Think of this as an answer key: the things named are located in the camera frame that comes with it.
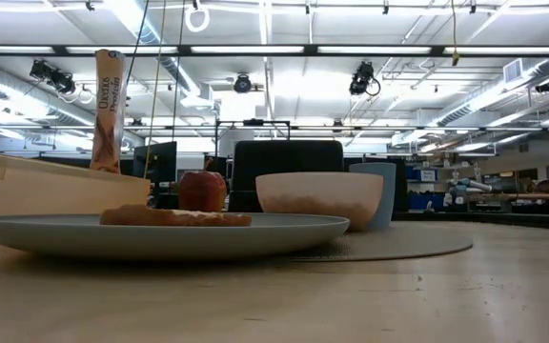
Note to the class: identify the silver ventilation duct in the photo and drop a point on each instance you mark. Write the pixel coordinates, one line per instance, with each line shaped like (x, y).
(26, 102)

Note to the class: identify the round black overhead camera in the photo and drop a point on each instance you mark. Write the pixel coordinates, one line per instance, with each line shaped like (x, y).
(242, 84)

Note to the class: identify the black overhead beam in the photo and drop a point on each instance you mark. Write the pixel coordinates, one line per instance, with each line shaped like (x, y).
(310, 49)

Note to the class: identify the wooden workbench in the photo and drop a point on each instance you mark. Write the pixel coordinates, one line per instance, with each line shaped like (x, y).
(527, 195)

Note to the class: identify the orange cutting board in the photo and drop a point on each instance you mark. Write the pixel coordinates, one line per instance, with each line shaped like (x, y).
(41, 190)

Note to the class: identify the black two-slot toaster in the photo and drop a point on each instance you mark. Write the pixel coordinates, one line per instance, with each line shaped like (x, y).
(284, 162)

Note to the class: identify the toasted bagel half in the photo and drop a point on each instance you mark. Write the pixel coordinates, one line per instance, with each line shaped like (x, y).
(174, 217)

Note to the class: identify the black ceiling spotlight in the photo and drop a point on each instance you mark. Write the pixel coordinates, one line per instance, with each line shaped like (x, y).
(53, 76)

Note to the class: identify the black aluminium table frame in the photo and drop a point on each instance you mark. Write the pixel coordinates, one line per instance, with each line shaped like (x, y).
(494, 221)

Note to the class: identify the cereal box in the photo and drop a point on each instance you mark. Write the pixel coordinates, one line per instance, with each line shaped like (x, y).
(107, 114)

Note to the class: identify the blue cup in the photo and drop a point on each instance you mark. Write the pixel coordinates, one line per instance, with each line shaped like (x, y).
(389, 190)

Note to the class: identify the black computer monitor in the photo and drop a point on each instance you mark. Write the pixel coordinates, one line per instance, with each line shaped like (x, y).
(160, 162)

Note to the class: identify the grey-blue round plate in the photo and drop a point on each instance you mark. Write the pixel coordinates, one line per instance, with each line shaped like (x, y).
(160, 240)

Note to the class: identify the red apple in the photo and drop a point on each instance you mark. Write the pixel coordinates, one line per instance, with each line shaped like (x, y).
(203, 190)

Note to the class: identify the grey round placemat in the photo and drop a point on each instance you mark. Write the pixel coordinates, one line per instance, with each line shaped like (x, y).
(398, 243)

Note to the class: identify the blue storage bin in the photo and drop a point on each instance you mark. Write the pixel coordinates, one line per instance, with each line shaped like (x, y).
(422, 200)

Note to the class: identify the pink bowl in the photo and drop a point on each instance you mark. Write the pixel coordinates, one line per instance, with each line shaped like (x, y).
(319, 195)

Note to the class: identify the black camera on mount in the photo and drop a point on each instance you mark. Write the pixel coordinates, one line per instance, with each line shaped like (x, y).
(361, 78)

